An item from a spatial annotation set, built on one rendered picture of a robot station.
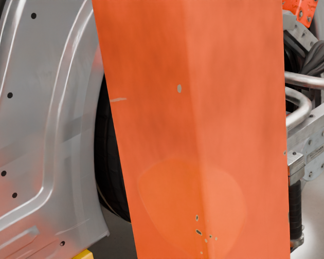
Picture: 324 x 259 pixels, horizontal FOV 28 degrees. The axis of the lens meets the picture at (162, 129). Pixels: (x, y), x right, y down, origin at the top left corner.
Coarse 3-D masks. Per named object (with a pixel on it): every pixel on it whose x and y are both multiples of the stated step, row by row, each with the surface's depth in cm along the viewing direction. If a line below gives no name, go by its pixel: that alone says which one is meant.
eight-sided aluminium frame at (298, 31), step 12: (288, 12) 144; (288, 24) 145; (300, 24) 149; (288, 36) 154; (300, 36) 150; (312, 36) 153; (300, 48) 155; (312, 96) 169; (312, 108) 170; (300, 180) 168
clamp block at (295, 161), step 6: (288, 156) 123; (294, 156) 123; (300, 156) 123; (288, 162) 121; (294, 162) 121; (300, 162) 123; (288, 168) 121; (294, 168) 122; (300, 168) 123; (288, 174) 122; (294, 174) 122; (300, 174) 124; (288, 180) 122; (294, 180) 123
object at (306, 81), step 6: (288, 72) 141; (288, 78) 141; (294, 78) 140; (300, 78) 139; (306, 78) 138; (312, 78) 137; (318, 78) 137; (294, 84) 140; (300, 84) 139; (306, 84) 138; (312, 84) 137; (318, 84) 136
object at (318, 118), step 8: (312, 112) 131; (320, 112) 131; (304, 120) 128; (312, 120) 128; (320, 120) 130; (296, 128) 126; (304, 128) 126; (312, 128) 128; (320, 128) 130; (288, 136) 124; (296, 136) 125; (304, 136) 127; (288, 144) 124; (296, 144) 126
